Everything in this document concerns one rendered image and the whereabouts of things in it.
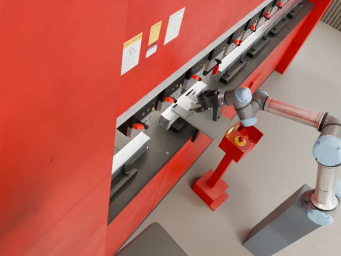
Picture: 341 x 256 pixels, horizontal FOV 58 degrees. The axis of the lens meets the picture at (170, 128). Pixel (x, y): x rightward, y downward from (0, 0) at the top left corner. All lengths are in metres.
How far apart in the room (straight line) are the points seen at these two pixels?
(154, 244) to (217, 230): 2.21
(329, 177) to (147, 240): 1.29
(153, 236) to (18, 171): 0.19
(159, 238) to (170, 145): 1.38
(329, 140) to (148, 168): 0.83
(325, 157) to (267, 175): 1.53
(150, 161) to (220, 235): 1.10
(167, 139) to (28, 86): 1.40
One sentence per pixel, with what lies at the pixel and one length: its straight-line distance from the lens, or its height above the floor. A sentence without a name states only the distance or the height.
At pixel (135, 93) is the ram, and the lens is 1.06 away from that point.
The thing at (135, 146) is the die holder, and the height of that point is 0.97.
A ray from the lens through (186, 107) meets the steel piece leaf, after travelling 1.69.
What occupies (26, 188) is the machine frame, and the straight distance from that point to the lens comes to 0.46.
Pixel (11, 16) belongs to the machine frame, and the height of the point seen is 2.08.
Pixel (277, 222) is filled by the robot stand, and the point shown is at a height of 0.53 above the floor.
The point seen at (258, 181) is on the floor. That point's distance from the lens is 2.84.
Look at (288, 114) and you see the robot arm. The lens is 1.55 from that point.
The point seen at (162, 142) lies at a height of 0.88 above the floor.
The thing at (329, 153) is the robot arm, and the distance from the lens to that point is 1.41.
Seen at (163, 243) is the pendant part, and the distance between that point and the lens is 0.30.
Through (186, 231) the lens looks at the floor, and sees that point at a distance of 2.43.
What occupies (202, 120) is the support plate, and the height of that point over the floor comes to 1.00.
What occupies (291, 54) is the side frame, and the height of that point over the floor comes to 0.29.
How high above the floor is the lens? 2.23
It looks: 51 degrees down
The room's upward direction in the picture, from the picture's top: 18 degrees clockwise
